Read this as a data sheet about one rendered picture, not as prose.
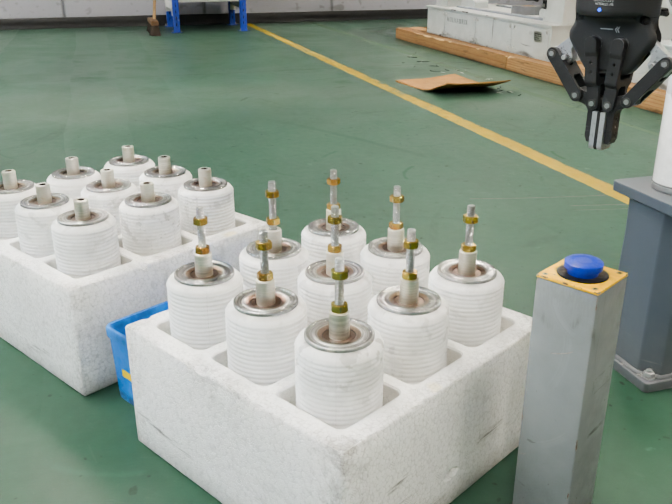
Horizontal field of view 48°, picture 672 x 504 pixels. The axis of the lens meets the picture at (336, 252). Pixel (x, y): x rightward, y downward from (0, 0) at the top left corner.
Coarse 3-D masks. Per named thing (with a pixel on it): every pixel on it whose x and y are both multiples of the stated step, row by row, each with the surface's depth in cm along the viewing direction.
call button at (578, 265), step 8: (568, 256) 80; (576, 256) 80; (584, 256) 80; (592, 256) 80; (568, 264) 79; (576, 264) 78; (584, 264) 78; (592, 264) 78; (600, 264) 78; (568, 272) 80; (576, 272) 78; (584, 272) 78; (592, 272) 78; (600, 272) 78
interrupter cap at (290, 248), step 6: (282, 240) 106; (288, 240) 106; (294, 240) 106; (252, 246) 104; (282, 246) 105; (288, 246) 104; (294, 246) 104; (300, 246) 103; (252, 252) 102; (258, 252) 102; (270, 252) 103; (276, 252) 103; (282, 252) 102; (288, 252) 102; (294, 252) 101; (258, 258) 100; (270, 258) 100; (276, 258) 100; (282, 258) 100
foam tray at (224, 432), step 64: (512, 320) 100; (192, 384) 90; (256, 384) 85; (384, 384) 85; (448, 384) 85; (512, 384) 97; (192, 448) 94; (256, 448) 84; (320, 448) 75; (384, 448) 78; (448, 448) 89; (512, 448) 102
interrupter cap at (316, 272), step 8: (312, 264) 98; (320, 264) 98; (344, 264) 98; (352, 264) 98; (312, 272) 96; (320, 272) 96; (352, 272) 96; (360, 272) 95; (312, 280) 94; (320, 280) 93; (328, 280) 93; (344, 280) 93; (352, 280) 93
